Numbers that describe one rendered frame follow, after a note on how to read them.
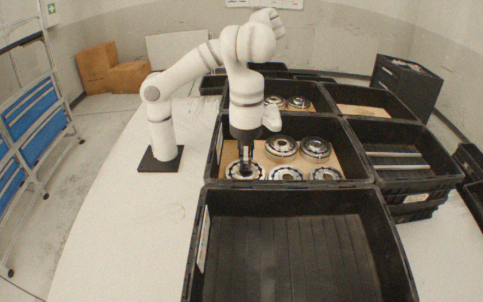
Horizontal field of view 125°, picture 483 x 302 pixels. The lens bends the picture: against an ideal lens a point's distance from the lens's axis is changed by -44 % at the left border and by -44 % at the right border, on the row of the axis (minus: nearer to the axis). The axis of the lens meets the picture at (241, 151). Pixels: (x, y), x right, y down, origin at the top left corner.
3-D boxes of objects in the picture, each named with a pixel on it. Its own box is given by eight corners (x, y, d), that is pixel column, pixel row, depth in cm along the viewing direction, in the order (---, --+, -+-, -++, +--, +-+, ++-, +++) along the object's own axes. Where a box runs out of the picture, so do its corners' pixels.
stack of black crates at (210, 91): (203, 136, 191) (198, 88, 163) (207, 118, 214) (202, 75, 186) (249, 135, 192) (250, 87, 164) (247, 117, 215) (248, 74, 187)
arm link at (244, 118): (282, 132, 45) (285, 106, 41) (228, 131, 45) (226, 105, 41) (277, 110, 52) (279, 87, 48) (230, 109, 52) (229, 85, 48)
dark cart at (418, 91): (373, 154, 195) (404, 69, 138) (355, 128, 230) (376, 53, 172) (412, 152, 197) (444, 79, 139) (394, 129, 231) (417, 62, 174)
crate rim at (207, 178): (202, 190, 47) (201, 182, 46) (218, 117, 70) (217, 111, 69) (373, 189, 46) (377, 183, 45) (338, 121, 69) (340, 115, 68)
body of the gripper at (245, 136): (230, 108, 52) (231, 139, 58) (228, 127, 45) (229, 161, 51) (262, 108, 52) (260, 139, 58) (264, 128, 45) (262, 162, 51)
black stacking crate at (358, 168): (208, 214, 53) (202, 184, 46) (220, 141, 76) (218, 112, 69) (358, 212, 52) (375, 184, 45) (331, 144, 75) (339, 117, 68)
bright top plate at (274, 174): (269, 195, 52) (269, 194, 52) (266, 166, 60) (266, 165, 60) (310, 194, 52) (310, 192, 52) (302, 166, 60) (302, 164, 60)
